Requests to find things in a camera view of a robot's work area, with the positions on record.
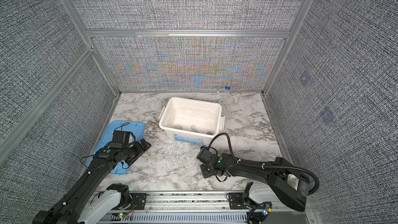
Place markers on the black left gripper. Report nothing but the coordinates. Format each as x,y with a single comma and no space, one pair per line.
141,149

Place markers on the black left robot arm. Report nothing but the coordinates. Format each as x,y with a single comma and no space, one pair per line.
69,209

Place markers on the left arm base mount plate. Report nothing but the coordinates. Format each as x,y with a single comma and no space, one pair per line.
138,201

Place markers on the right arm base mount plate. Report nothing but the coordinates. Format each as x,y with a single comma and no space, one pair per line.
235,200

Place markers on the white ceramic pestle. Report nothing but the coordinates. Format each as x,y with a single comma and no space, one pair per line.
193,127

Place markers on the blue capped test tube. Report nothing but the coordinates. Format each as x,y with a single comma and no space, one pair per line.
228,95
226,92

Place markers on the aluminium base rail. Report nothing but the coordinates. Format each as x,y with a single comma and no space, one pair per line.
188,207

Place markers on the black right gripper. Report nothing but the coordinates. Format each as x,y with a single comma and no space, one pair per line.
205,174

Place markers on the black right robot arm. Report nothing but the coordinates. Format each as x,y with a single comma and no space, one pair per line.
291,185

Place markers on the left corner aluminium frame post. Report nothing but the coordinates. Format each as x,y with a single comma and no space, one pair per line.
100,61

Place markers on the white plastic storage box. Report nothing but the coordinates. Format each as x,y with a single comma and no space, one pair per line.
206,116

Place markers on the white ceramic mortar bowl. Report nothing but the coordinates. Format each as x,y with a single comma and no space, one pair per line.
178,127

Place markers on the blue plastic box lid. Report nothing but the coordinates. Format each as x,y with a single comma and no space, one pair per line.
119,144

